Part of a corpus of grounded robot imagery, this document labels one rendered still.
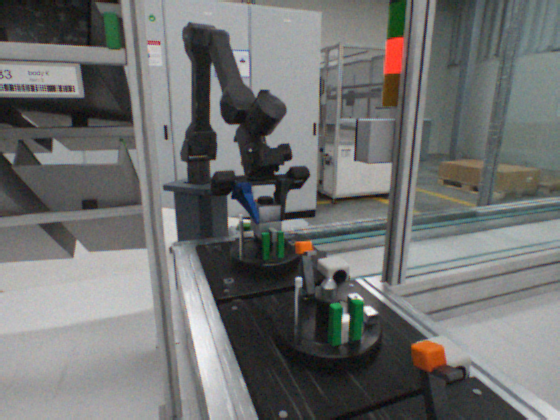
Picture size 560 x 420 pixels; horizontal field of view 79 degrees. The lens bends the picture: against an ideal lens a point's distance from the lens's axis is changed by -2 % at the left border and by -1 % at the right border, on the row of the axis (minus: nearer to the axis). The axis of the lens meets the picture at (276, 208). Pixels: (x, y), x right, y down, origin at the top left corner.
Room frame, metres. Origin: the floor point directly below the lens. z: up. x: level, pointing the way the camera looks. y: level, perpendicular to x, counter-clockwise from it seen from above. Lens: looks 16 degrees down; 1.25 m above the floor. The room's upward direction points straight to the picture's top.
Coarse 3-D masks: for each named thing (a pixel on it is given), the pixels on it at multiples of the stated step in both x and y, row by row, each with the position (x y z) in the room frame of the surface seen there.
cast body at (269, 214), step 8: (264, 200) 0.62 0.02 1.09; (272, 200) 0.62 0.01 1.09; (264, 208) 0.60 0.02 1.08; (272, 208) 0.61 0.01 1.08; (264, 216) 0.60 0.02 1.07; (272, 216) 0.61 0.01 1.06; (264, 224) 0.60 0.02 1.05; (272, 224) 0.60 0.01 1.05; (280, 224) 0.61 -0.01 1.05; (256, 232) 0.61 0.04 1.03; (264, 232) 0.60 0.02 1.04; (272, 232) 0.58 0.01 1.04; (272, 240) 0.58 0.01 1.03
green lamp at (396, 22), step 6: (390, 6) 0.58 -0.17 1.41; (396, 6) 0.57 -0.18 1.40; (402, 6) 0.57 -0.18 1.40; (390, 12) 0.58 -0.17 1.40; (396, 12) 0.57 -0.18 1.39; (402, 12) 0.56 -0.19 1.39; (390, 18) 0.58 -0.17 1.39; (396, 18) 0.57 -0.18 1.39; (402, 18) 0.56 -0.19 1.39; (390, 24) 0.58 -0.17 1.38; (396, 24) 0.57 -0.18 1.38; (402, 24) 0.56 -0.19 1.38; (390, 30) 0.58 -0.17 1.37; (396, 30) 0.57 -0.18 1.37; (402, 30) 0.56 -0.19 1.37; (390, 36) 0.58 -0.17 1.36; (396, 36) 0.57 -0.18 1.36; (402, 36) 0.56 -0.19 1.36
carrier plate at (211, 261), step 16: (304, 240) 0.73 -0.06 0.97; (208, 256) 0.64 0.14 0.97; (224, 256) 0.64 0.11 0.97; (320, 256) 0.64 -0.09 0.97; (208, 272) 0.57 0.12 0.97; (224, 272) 0.57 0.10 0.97; (240, 272) 0.57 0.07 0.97; (288, 272) 0.57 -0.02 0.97; (320, 272) 0.57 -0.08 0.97; (224, 288) 0.51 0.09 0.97; (240, 288) 0.51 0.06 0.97; (256, 288) 0.51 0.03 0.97; (272, 288) 0.51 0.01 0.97; (288, 288) 0.52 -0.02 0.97
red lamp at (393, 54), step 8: (392, 40) 0.57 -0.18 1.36; (400, 40) 0.56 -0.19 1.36; (392, 48) 0.57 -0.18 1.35; (400, 48) 0.56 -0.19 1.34; (392, 56) 0.57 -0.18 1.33; (400, 56) 0.56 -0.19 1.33; (384, 64) 0.59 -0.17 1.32; (392, 64) 0.57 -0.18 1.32; (400, 64) 0.56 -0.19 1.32; (384, 72) 0.59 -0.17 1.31; (392, 72) 0.57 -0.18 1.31
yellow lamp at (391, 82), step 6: (384, 78) 0.58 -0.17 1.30; (390, 78) 0.57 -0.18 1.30; (396, 78) 0.57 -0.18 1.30; (384, 84) 0.58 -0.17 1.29; (390, 84) 0.57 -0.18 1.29; (396, 84) 0.56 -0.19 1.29; (384, 90) 0.58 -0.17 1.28; (390, 90) 0.57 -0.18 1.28; (396, 90) 0.56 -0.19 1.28; (384, 96) 0.58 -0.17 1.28; (390, 96) 0.57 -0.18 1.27; (396, 96) 0.56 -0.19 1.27; (384, 102) 0.58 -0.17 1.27; (390, 102) 0.57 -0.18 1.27; (396, 102) 0.56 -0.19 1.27
